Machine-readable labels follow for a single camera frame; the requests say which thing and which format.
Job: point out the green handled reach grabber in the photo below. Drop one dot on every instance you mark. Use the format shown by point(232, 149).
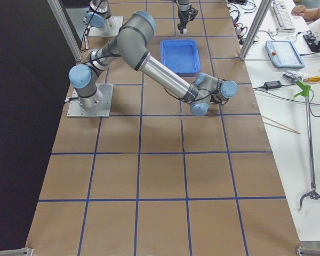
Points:
point(312, 194)

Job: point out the white keyboard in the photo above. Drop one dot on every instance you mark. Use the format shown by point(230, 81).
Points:
point(282, 17)

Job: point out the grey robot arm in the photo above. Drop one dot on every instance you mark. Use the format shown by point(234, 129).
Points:
point(130, 45)
point(102, 9)

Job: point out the aluminium frame post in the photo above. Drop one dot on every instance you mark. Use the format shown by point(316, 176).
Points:
point(258, 19)

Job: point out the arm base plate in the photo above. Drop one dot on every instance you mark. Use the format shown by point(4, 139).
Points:
point(98, 105)
point(101, 27)

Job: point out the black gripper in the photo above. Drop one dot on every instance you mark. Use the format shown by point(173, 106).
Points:
point(183, 14)

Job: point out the teach pendant tablet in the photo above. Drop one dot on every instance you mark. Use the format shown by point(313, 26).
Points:
point(283, 54)

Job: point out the blue plastic tray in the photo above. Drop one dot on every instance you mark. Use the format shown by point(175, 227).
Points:
point(181, 56)

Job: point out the wooden chopsticks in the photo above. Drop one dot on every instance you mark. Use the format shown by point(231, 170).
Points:
point(276, 124)

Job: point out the black power adapter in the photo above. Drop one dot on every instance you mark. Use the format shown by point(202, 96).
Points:
point(272, 85)

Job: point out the yellow tool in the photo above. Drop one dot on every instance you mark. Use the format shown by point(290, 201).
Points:
point(312, 79)

